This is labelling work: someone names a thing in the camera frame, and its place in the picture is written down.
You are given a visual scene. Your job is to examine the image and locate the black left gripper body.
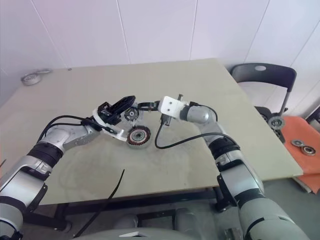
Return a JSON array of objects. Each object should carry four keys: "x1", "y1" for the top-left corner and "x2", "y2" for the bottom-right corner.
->
[{"x1": 97, "y1": 100, "x2": 123, "y2": 126}]

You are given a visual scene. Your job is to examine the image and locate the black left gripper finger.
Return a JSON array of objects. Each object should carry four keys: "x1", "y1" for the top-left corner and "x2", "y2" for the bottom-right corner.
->
[{"x1": 110, "y1": 95, "x2": 137, "y2": 116}]

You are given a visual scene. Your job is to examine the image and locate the silver motor end cover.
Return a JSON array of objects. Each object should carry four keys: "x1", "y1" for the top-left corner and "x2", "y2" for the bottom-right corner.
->
[{"x1": 123, "y1": 106, "x2": 141, "y2": 124}]

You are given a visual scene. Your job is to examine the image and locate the silver motor stator copper windings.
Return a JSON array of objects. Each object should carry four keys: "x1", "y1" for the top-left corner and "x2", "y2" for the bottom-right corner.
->
[{"x1": 126, "y1": 125, "x2": 152, "y2": 151}]

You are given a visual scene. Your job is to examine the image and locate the round dark motor wheel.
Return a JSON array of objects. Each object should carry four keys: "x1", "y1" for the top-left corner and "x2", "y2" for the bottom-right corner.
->
[{"x1": 268, "y1": 116, "x2": 286, "y2": 130}]

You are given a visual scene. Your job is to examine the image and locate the grey rounded shape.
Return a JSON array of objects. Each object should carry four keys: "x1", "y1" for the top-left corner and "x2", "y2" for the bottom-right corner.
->
[{"x1": 174, "y1": 207, "x2": 216, "y2": 226}]

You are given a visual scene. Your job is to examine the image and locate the black folding chair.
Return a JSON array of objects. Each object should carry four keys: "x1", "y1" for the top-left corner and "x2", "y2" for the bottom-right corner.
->
[{"x1": 229, "y1": 62, "x2": 298, "y2": 145}]

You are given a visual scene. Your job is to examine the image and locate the orange cloth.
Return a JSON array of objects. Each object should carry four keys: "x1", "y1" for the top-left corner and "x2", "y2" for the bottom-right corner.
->
[{"x1": 281, "y1": 115, "x2": 320, "y2": 195}]

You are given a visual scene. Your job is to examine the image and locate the white flat board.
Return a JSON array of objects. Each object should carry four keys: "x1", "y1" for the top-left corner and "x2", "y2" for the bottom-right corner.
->
[{"x1": 294, "y1": 174, "x2": 315, "y2": 195}]

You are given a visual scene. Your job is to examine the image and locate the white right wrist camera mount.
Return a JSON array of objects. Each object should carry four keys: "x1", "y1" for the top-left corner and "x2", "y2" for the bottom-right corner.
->
[{"x1": 157, "y1": 94, "x2": 188, "y2": 120}]

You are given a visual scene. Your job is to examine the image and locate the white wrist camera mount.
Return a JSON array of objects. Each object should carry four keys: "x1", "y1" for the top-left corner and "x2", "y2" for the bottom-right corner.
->
[
  {"x1": 157, "y1": 94, "x2": 188, "y2": 120},
  {"x1": 91, "y1": 108, "x2": 130, "y2": 143}
]

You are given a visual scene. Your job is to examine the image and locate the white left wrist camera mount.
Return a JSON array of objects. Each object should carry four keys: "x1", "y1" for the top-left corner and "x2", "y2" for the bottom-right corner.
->
[{"x1": 91, "y1": 108, "x2": 130, "y2": 143}]

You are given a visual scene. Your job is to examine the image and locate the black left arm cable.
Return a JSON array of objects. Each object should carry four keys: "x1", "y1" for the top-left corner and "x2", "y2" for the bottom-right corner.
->
[{"x1": 41, "y1": 114, "x2": 96, "y2": 141}]

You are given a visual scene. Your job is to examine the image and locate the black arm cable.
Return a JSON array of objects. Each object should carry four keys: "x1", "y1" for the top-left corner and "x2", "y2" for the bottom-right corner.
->
[
  {"x1": 41, "y1": 114, "x2": 96, "y2": 141},
  {"x1": 154, "y1": 117, "x2": 242, "y2": 151}
]

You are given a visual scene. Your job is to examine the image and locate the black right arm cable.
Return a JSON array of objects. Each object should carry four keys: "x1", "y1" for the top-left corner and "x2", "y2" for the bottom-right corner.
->
[{"x1": 154, "y1": 117, "x2": 242, "y2": 151}]

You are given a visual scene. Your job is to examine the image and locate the thin black cable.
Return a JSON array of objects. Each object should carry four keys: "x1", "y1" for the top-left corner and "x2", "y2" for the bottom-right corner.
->
[{"x1": 73, "y1": 168, "x2": 126, "y2": 238}]

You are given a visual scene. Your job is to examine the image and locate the silver metal bearing ring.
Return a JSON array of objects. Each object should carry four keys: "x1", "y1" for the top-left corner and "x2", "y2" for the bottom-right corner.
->
[{"x1": 21, "y1": 73, "x2": 42, "y2": 87}]

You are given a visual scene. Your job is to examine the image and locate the black table frame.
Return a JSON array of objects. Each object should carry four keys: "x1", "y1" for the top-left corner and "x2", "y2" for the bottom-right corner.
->
[{"x1": 24, "y1": 189, "x2": 226, "y2": 231}]

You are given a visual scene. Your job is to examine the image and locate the dark window frame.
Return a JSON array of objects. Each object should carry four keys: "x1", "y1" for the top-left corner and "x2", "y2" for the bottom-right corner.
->
[{"x1": 305, "y1": 104, "x2": 320, "y2": 125}]

